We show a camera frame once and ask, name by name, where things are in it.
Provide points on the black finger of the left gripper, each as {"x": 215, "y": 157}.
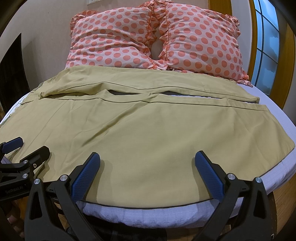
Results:
{"x": 34, "y": 160}

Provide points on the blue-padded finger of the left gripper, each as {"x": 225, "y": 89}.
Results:
{"x": 7, "y": 147}

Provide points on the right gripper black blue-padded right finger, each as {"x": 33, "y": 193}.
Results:
{"x": 243, "y": 212}

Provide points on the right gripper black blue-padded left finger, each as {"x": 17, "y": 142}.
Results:
{"x": 52, "y": 212}

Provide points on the khaki pants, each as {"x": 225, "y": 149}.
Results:
{"x": 147, "y": 126}

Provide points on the white bed sheet mattress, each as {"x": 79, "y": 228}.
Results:
{"x": 195, "y": 215}

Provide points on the black bedside panel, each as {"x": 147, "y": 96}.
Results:
{"x": 14, "y": 84}

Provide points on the left polka dot pillow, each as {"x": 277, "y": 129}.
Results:
{"x": 120, "y": 37}

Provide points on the polka dot pillow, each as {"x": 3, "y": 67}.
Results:
{"x": 120, "y": 37}
{"x": 197, "y": 40}

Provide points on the frosted glass window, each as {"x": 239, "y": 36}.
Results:
{"x": 268, "y": 46}

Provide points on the right polka dot pillow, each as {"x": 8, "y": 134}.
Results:
{"x": 197, "y": 40}

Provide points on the white wall socket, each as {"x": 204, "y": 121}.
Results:
{"x": 89, "y": 2}

